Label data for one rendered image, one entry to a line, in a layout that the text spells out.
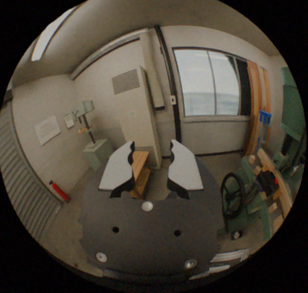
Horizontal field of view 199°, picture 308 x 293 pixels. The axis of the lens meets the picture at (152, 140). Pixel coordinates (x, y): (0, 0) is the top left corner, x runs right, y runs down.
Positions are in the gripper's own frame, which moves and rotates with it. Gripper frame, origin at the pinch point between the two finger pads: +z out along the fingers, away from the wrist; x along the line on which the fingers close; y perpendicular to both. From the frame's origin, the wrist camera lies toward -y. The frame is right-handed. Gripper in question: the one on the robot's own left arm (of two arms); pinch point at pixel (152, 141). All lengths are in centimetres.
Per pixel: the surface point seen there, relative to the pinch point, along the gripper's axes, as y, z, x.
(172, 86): -22, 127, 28
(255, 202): 26, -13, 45
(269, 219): 27, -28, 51
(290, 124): -9, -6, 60
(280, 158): 9, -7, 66
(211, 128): 43, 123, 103
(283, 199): 22, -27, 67
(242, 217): 51, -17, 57
